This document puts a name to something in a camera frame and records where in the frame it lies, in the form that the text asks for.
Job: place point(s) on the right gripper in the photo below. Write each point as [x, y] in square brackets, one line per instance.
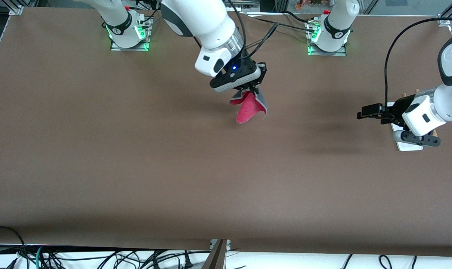
[254, 89]

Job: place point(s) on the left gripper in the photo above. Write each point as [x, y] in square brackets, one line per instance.
[398, 107]

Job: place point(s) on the grey and red towel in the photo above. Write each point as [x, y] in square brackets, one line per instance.
[248, 110]

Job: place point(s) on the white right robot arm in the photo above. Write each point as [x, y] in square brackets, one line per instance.
[203, 18]

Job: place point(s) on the white rack base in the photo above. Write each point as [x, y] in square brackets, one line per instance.
[409, 147]

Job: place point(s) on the grey power strip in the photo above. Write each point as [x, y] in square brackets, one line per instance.
[250, 4]

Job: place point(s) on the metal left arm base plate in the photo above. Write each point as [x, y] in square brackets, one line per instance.
[327, 53]

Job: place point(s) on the aluminium frame corner bracket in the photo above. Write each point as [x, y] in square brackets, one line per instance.
[16, 10]
[444, 19]

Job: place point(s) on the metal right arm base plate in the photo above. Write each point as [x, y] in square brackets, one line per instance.
[129, 48]

